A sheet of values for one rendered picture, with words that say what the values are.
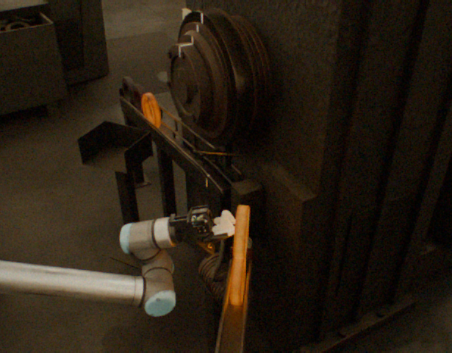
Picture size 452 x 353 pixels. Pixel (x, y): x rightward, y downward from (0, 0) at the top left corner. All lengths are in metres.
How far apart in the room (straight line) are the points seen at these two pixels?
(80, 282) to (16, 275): 0.16
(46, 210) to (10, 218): 0.21
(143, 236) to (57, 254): 1.35
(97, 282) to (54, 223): 1.59
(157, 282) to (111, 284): 0.14
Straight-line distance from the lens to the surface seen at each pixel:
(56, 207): 3.05
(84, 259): 2.63
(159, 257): 1.47
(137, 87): 2.58
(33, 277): 1.34
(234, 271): 1.37
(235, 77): 1.45
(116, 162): 2.21
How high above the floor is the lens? 1.76
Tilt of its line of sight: 35 degrees down
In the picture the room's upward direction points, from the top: 1 degrees counter-clockwise
